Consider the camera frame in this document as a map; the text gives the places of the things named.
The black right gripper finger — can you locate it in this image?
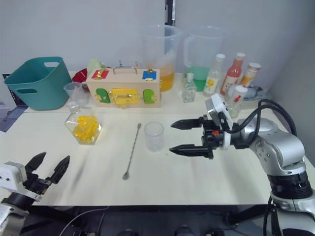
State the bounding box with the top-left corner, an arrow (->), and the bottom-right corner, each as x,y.
169,144 -> 210,158
170,116 -> 206,131

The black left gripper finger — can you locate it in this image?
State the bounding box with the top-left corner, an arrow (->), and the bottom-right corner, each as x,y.
24,151 -> 47,177
50,155 -> 71,185

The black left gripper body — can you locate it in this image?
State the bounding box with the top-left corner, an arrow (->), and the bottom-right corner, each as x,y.
23,173 -> 54,196

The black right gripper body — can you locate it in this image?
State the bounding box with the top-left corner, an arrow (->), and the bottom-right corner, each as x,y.
200,114 -> 226,161

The small clear glass bottle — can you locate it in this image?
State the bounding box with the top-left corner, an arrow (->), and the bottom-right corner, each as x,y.
181,72 -> 198,104

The clear drinking glass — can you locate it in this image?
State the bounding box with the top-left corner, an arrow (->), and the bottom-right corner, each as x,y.
143,121 -> 165,152

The square bottle with yellow liquid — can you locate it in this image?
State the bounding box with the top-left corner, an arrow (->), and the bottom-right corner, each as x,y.
64,101 -> 103,146

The clear bottle with red label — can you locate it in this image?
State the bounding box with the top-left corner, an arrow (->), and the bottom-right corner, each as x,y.
227,84 -> 249,118

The clear bottle with yellow label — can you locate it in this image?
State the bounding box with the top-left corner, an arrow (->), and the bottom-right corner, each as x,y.
203,53 -> 226,97

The large pitcher with green liquid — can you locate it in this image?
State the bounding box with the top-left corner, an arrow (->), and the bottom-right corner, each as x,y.
183,25 -> 226,93

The long metal stirring spoon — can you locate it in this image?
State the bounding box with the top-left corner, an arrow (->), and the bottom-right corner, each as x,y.
122,123 -> 142,180

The large pitcher with orange liquid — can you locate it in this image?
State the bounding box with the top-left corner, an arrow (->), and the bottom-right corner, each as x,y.
141,24 -> 183,93

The pink juice bottle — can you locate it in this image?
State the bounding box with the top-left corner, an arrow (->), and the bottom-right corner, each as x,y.
219,52 -> 247,96

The orange juice bottle white cap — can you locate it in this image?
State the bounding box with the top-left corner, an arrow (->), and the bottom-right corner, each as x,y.
239,62 -> 262,88

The dark patterned mat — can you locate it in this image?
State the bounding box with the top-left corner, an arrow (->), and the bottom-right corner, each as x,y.
0,100 -> 27,133

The grey cloth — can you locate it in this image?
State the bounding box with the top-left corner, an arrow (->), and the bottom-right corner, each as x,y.
243,85 -> 271,102

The teal plastic basket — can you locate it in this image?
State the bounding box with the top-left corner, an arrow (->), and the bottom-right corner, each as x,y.
3,57 -> 71,111

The wooden lock box toy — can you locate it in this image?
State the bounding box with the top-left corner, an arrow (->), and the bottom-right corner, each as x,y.
86,66 -> 162,109

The small clear measuring cup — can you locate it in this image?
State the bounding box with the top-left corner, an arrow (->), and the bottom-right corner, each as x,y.
63,82 -> 91,108

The red bowl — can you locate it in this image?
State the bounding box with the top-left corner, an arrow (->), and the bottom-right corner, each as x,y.
71,68 -> 90,86

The pale green plastic cup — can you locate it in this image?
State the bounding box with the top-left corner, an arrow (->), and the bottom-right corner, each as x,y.
87,58 -> 108,75

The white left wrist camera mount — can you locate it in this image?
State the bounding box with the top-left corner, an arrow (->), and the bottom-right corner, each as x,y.
0,161 -> 43,202

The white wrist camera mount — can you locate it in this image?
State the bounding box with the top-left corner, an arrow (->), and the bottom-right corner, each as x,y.
205,93 -> 234,150
0,161 -> 43,202

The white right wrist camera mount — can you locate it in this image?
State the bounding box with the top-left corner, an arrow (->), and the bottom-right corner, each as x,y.
205,93 -> 234,150

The thin grey cable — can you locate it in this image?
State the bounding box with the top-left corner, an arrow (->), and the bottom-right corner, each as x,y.
59,206 -> 110,236

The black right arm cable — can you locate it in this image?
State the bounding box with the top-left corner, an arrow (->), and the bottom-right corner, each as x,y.
232,99 -> 297,138

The black cable at robot body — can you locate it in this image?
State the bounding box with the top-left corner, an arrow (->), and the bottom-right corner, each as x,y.
262,196 -> 282,236

